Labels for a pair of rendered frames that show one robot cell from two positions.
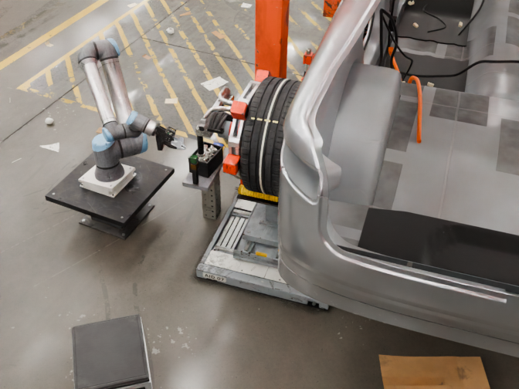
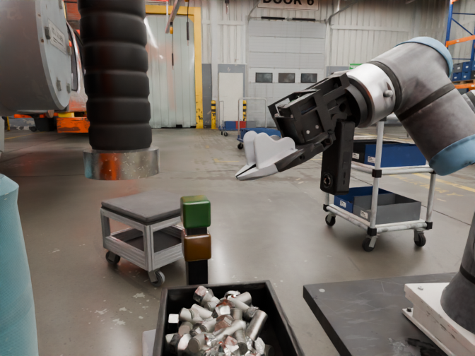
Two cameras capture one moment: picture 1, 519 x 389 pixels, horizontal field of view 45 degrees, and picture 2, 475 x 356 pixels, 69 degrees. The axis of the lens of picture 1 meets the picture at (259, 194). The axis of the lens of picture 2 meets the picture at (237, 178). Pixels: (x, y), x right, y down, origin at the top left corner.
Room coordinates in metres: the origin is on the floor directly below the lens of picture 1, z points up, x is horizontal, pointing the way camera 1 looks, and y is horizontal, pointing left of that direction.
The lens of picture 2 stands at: (3.40, 0.18, 0.79)
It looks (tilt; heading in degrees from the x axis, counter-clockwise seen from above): 12 degrees down; 147
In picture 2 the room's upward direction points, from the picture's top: straight up
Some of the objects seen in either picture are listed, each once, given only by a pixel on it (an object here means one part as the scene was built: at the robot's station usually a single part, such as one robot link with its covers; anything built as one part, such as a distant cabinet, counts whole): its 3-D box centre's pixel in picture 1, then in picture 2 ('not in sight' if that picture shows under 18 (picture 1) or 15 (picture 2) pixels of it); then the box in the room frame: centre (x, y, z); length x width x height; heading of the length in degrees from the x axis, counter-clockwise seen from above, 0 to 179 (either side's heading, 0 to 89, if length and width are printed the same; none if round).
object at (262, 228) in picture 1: (275, 207); not in sight; (2.91, -0.10, 0.32); 0.40 x 0.30 x 0.28; 163
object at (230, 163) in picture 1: (232, 164); not in sight; (2.66, 0.15, 0.85); 0.09 x 0.08 x 0.07; 163
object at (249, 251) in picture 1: (273, 232); not in sight; (2.87, -0.09, 0.13); 0.50 x 0.36 x 0.10; 163
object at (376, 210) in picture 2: not in sight; (377, 156); (2.16, 2.00, 0.50); 0.53 x 0.42 x 1.00; 163
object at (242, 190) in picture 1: (259, 193); not in sight; (2.82, 0.00, 0.51); 0.29 x 0.06 x 0.06; 73
